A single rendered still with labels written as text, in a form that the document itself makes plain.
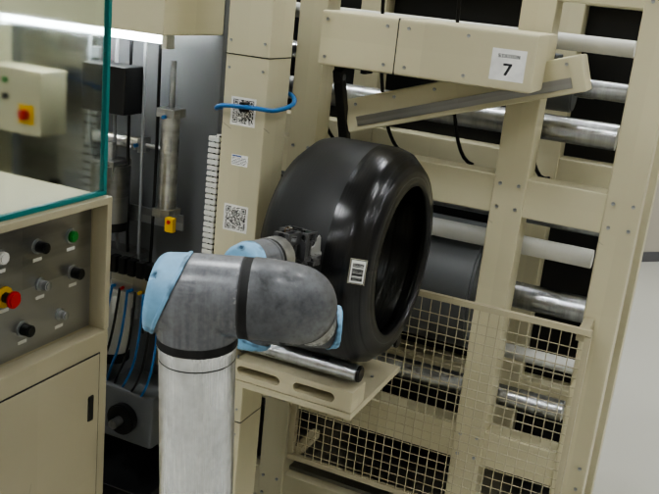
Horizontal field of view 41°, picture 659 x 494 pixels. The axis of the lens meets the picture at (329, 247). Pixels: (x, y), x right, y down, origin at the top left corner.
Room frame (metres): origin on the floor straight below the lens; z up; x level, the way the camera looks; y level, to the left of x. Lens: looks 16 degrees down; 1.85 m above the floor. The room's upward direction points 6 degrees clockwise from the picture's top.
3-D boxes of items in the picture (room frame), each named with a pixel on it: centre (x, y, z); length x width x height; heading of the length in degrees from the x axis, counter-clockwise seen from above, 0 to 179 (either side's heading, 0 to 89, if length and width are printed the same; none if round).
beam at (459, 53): (2.51, -0.24, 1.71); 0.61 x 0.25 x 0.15; 67
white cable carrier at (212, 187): (2.37, 0.33, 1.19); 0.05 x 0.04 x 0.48; 157
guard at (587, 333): (2.50, -0.35, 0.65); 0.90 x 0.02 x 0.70; 67
